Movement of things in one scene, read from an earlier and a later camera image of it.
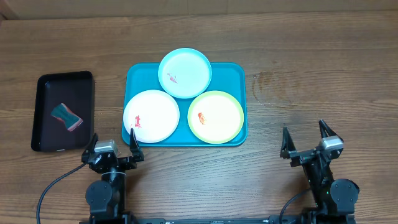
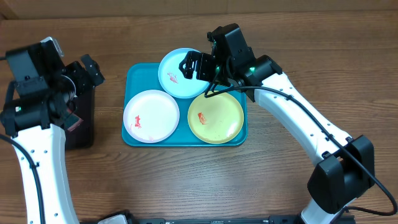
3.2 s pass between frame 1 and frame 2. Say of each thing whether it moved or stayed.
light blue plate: stayed
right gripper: moved
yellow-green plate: stayed
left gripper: moved
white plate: stayed
